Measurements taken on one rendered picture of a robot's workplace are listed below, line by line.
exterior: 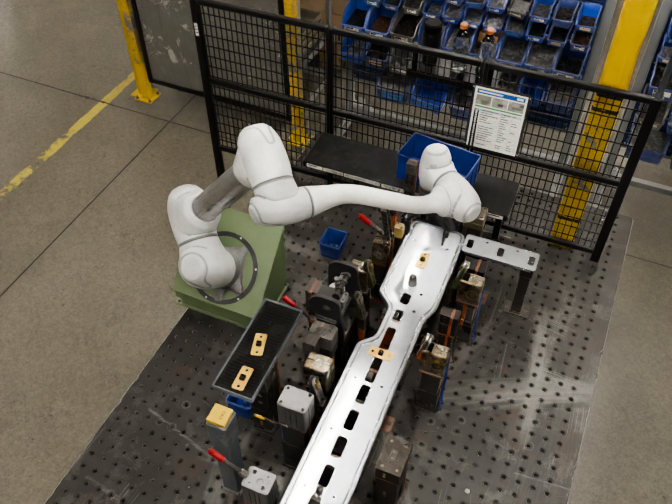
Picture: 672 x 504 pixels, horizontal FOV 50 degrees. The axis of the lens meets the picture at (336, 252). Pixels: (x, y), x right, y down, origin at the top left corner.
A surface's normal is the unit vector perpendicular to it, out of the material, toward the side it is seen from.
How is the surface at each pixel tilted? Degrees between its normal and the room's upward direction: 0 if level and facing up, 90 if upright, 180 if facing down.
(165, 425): 0
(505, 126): 90
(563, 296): 0
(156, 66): 91
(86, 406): 0
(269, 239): 44
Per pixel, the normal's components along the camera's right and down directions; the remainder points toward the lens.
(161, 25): -0.44, 0.66
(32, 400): 0.00, -0.68
